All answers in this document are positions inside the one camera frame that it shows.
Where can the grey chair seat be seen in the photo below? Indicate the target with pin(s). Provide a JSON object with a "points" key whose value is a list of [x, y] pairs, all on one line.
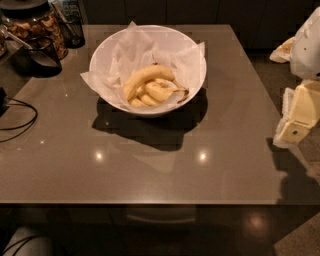
{"points": [[27, 241]]}

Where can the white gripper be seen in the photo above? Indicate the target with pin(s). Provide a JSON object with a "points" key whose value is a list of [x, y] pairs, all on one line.
{"points": [[306, 50]]}

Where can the glass jar with snacks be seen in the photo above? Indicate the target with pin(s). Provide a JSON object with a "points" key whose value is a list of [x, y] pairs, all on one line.
{"points": [[28, 19]]}

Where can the yellow banana bunch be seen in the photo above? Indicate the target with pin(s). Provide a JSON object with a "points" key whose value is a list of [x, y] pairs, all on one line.
{"points": [[156, 92]]}

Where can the white bowl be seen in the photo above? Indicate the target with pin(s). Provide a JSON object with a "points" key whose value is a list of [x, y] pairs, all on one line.
{"points": [[146, 110]]}

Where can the large yellow banana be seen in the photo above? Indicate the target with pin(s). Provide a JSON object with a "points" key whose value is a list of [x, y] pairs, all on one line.
{"points": [[143, 75]]}

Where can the black mesh cup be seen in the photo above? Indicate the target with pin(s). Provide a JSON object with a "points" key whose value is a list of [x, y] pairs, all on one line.
{"points": [[40, 61]]}

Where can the black mesh pen holder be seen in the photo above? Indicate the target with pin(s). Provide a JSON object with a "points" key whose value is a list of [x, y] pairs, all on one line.
{"points": [[71, 29]]}

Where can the metal spoon handle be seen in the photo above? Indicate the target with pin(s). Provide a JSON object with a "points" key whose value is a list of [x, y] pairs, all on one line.
{"points": [[8, 34]]}

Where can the white paper liner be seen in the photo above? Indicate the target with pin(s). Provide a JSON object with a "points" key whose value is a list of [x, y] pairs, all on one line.
{"points": [[133, 50]]}

